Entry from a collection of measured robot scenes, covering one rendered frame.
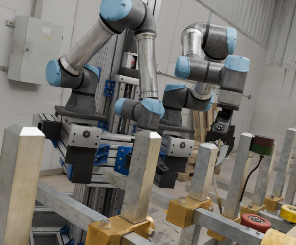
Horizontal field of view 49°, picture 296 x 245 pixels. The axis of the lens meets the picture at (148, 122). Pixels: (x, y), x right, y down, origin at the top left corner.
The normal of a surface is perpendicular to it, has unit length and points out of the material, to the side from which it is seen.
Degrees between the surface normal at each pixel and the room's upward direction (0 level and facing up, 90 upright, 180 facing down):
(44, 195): 90
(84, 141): 90
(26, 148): 90
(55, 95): 90
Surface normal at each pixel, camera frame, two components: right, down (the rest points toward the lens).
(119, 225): 0.18, -0.98
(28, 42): 0.79, 0.22
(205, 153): -0.61, -0.04
